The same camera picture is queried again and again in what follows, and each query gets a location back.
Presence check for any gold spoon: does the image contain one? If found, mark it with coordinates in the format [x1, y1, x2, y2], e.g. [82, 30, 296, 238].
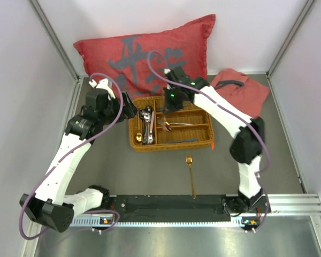
[135, 111, 143, 143]

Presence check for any silver fork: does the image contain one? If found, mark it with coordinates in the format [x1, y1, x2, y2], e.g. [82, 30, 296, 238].
[157, 120, 193, 126]

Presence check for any copper spoon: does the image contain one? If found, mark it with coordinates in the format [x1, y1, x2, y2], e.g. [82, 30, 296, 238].
[162, 110, 172, 132]

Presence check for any pink handled spoon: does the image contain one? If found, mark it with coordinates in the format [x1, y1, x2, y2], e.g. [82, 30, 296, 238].
[147, 111, 155, 145]

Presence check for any blue handled knife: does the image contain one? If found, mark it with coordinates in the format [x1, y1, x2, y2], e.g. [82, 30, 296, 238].
[160, 138, 198, 144]

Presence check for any gold fork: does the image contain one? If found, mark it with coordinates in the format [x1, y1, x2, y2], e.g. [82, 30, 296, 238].
[186, 152, 196, 199]

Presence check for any black round spoon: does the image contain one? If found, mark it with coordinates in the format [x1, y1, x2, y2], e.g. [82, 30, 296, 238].
[139, 109, 147, 145]

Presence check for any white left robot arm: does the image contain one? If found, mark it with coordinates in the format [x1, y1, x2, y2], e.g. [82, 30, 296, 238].
[20, 78, 137, 232]

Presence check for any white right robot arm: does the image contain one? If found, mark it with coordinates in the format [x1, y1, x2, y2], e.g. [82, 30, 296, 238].
[163, 66, 265, 212]

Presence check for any wicker cutlery tray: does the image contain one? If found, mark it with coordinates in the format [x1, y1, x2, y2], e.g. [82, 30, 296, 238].
[128, 96, 214, 153]

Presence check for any red cushion with characters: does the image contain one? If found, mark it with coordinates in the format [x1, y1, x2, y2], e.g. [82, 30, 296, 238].
[73, 14, 216, 99]

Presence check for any pink crumpled cloth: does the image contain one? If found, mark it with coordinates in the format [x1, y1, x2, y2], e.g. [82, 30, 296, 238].
[211, 69, 270, 118]

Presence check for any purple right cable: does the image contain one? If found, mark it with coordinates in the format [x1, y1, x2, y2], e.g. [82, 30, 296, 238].
[147, 50, 272, 233]

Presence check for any purple cable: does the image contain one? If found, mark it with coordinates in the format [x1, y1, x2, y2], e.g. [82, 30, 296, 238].
[18, 72, 124, 240]
[147, 50, 272, 233]

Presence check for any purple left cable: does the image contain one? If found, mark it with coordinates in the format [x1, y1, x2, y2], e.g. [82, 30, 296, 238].
[18, 72, 124, 240]

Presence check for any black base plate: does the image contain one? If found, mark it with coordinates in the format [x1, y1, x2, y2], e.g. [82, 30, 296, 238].
[80, 194, 271, 217]

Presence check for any aluminium front rail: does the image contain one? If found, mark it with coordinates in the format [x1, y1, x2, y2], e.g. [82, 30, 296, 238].
[32, 194, 321, 228]

